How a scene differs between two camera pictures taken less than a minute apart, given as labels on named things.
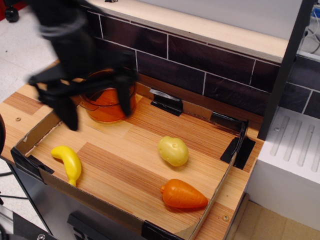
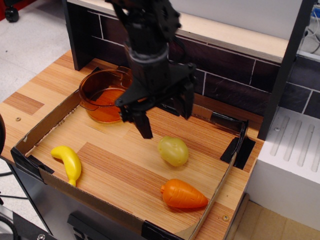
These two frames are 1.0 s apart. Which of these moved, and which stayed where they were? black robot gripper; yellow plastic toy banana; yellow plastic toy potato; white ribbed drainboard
Moved: black robot gripper
Stayed: yellow plastic toy potato; white ribbed drainboard; yellow plastic toy banana
